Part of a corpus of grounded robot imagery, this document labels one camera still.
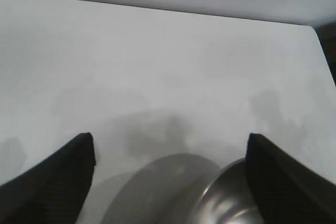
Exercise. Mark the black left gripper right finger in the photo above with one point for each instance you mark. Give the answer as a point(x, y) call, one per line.
point(291, 195)

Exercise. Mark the stainless steel mixing bowl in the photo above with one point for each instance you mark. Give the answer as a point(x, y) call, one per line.
point(162, 190)

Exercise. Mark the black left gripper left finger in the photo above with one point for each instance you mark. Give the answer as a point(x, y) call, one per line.
point(47, 190)

